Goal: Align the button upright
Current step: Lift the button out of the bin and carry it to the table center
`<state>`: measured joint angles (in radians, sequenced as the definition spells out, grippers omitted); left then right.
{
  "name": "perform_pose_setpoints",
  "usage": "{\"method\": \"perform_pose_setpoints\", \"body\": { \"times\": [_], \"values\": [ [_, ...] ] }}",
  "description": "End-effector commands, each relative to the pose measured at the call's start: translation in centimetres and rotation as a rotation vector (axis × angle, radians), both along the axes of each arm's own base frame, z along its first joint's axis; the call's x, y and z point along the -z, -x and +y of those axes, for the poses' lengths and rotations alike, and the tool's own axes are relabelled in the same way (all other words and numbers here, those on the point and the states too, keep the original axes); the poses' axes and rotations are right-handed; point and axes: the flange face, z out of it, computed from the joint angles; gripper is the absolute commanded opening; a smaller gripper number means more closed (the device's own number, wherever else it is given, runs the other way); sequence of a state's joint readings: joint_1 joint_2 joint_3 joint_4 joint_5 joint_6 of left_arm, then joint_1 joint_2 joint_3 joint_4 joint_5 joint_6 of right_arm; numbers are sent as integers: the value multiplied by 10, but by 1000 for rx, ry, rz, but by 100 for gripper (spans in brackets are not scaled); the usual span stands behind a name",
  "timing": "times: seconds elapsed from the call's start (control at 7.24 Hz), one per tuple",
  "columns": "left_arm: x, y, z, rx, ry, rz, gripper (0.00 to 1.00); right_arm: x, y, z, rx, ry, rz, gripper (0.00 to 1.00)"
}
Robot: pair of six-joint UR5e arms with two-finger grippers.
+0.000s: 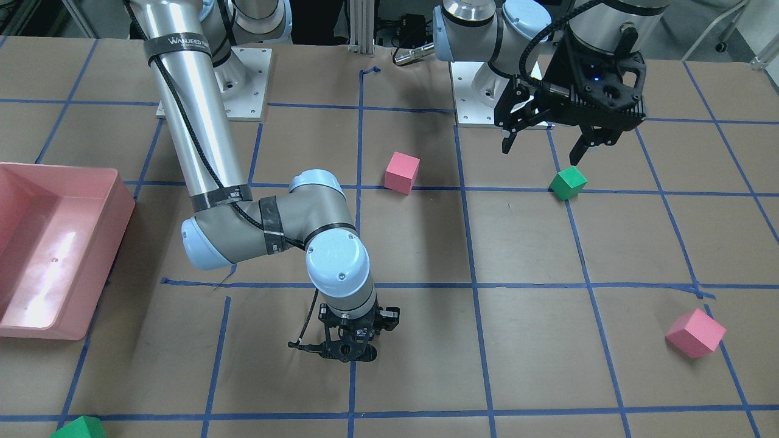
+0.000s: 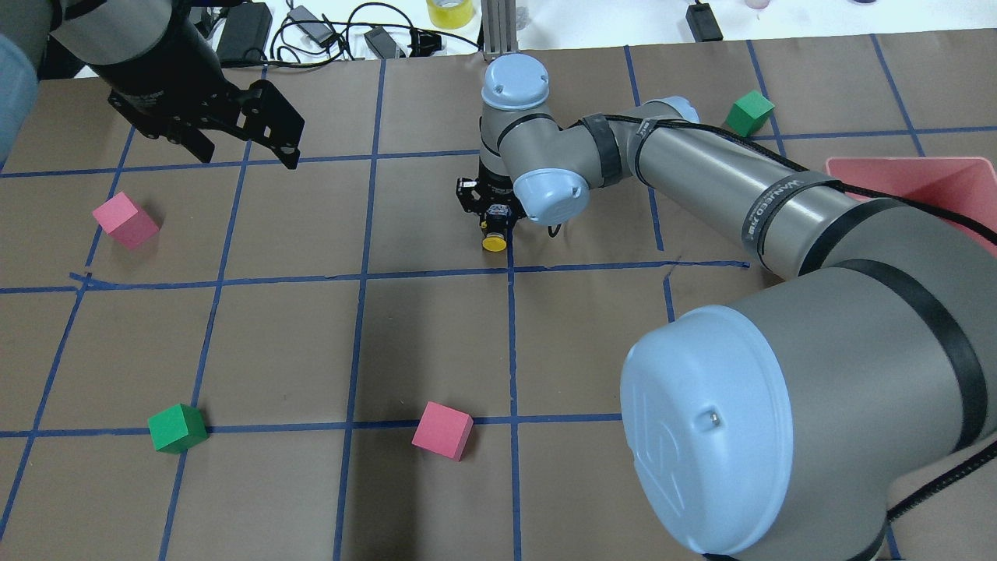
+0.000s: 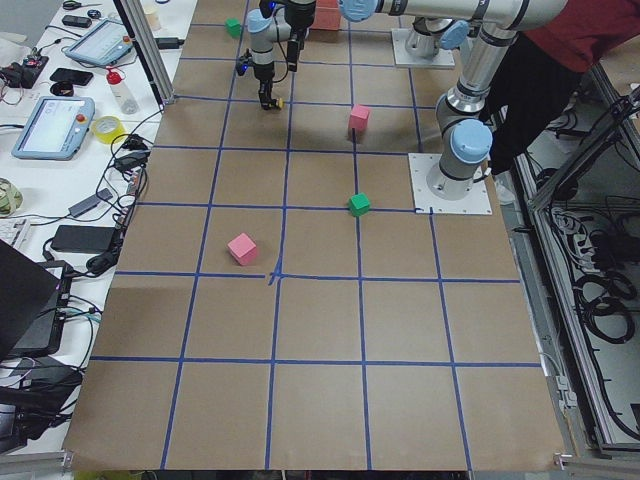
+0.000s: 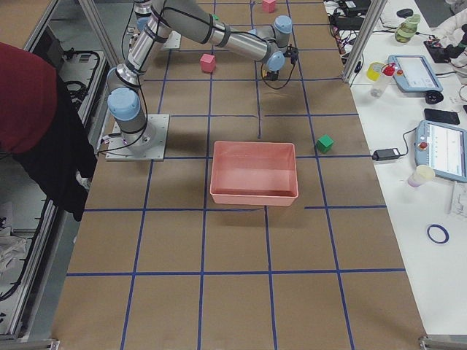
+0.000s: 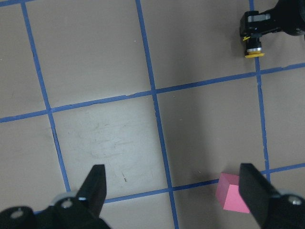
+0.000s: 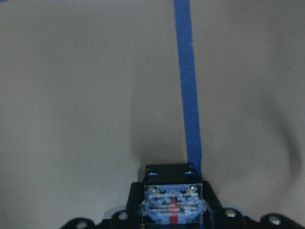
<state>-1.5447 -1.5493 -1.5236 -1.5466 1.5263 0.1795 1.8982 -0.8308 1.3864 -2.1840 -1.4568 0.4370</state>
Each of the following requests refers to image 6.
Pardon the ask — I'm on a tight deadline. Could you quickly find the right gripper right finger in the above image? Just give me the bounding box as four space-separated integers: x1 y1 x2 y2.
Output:
203 181 304 229

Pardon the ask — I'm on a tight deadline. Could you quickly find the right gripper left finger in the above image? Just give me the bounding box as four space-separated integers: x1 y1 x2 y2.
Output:
61 182 143 229

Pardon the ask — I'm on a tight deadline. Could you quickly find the yellow push button switch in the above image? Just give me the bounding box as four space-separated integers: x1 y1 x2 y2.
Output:
141 163 207 229

